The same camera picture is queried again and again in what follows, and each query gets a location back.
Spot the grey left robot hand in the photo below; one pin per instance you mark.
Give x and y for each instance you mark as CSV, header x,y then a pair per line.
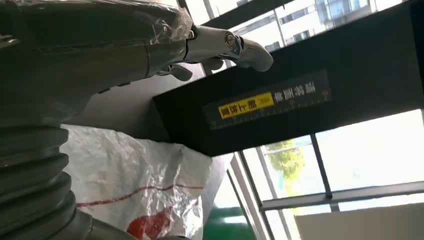
x,y
82,49

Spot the grey parcel bag red print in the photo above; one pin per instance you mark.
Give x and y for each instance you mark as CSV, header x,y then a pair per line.
x,y
132,165

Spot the green conveyor belt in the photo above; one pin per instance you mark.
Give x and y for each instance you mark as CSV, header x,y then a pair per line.
x,y
228,225

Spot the white building outside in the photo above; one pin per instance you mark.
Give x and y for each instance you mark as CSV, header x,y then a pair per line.
x,y
308,23

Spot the green tree outside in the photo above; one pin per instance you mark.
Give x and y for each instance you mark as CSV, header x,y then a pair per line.
x,y
288,162

